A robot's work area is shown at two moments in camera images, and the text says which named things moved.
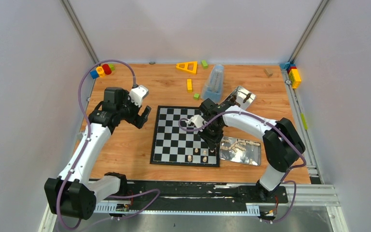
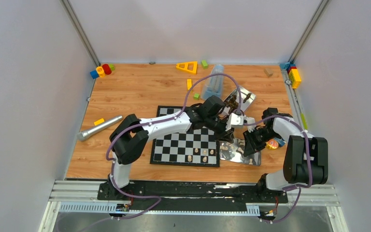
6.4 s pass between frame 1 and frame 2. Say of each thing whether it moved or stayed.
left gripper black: moved
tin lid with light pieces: stayed
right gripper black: moved
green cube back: stayed
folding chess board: stayed
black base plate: stayed
